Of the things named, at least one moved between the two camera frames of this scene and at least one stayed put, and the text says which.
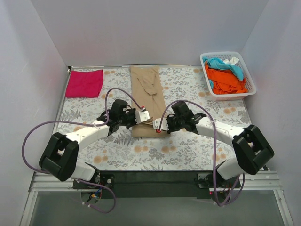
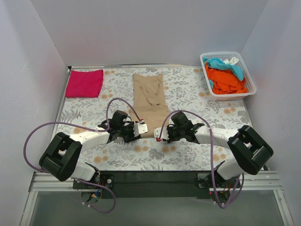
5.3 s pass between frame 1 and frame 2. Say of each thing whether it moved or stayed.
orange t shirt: stayed
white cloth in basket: stayed
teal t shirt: stayed
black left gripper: moved
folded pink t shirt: stayed
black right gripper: moved
